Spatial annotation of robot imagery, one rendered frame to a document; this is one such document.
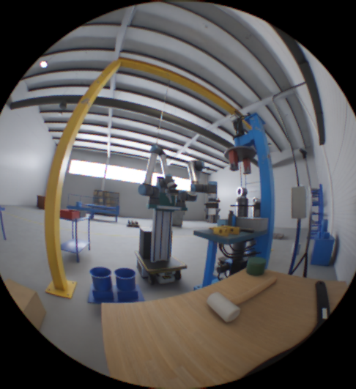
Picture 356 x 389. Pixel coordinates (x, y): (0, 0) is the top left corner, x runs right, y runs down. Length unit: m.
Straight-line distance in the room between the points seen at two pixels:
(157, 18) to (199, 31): 1.56
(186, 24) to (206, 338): 6.16
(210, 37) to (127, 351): 6.26
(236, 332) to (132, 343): 0.23
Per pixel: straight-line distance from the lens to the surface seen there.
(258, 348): 0.36
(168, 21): 5.92
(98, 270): 1.87
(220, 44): 6.08
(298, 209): 1.81
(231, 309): 0.36
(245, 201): 1.96
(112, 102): 6.40
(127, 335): 0.35
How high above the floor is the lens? 1.24
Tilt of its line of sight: 7 degrees up
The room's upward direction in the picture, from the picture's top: 4 degrees clockwise
